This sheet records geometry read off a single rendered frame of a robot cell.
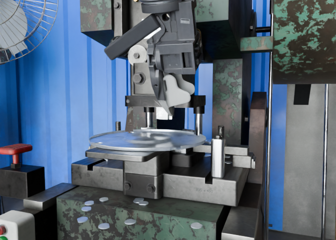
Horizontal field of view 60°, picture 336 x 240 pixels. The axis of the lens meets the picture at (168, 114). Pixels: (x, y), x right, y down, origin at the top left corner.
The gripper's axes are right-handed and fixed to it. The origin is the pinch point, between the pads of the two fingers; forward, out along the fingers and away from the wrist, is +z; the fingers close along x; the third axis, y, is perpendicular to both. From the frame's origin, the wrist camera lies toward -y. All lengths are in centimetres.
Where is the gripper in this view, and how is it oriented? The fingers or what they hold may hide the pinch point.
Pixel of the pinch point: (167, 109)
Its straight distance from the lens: 56.9
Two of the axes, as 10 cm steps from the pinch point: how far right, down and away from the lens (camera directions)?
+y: 9.5, 0.2, -3.1
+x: 2.8, -5.0, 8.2
